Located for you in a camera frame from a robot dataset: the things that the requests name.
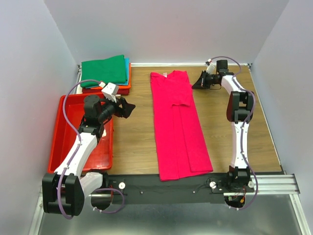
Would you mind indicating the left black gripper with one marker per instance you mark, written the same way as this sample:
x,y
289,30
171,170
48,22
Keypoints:
x,y
126,108

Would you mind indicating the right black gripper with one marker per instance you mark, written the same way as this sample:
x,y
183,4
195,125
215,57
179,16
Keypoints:
x,y
200,84

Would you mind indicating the pink t shirt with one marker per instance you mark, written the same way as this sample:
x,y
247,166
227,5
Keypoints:
x,y
180,144

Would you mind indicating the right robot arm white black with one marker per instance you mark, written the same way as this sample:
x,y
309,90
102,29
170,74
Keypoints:
x,y
239,113

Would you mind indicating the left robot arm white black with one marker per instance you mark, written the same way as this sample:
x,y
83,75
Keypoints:
x,y
88,136

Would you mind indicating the folded dark red t shirt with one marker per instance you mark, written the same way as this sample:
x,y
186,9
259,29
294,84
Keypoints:
x,y
98,91

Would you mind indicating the folded orange t shirt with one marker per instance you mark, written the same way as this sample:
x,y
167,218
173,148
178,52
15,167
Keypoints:
x,y
128,84

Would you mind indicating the folded green t shirt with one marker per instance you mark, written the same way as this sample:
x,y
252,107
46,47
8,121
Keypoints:
x,y
105,71

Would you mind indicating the folded blue t shirt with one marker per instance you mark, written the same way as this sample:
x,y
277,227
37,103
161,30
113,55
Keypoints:
x,y
126,73

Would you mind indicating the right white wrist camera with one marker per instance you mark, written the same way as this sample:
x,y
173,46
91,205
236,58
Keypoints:
x,y
210,68

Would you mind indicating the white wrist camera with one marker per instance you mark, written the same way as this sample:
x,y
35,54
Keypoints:
x,y
210,68
109,91

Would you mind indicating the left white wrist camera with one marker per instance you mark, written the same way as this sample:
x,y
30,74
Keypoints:
x,y
109,91

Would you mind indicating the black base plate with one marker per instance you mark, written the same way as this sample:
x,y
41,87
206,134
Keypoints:
x,y
149,189

